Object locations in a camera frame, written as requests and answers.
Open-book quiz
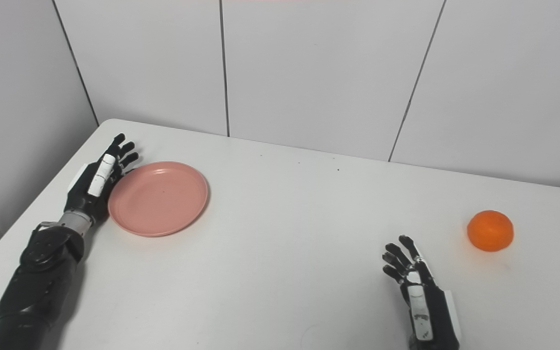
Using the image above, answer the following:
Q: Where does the pink round plate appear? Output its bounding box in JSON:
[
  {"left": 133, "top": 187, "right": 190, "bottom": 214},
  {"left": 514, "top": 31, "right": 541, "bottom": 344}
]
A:
[{"left": 108, "top": 161, "right": 210, "bottom": 238}]

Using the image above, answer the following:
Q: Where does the orange fruit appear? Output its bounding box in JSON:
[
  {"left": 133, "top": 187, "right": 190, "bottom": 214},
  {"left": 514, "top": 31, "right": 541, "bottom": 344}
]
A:
[{"left": 467, "top": 210, "right": 514, "bottom": 252}]

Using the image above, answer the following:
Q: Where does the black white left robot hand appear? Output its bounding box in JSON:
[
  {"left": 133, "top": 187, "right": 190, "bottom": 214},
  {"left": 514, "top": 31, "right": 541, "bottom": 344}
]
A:
[{"left": 64, "top": 134, "right": 140, "bottom": 224}]

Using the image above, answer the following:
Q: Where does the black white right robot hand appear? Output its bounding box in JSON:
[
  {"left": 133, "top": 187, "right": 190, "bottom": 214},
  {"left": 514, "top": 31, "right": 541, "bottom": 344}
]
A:
[{"left": 383, "top": 235, "right": 461, "bottom": 350}]

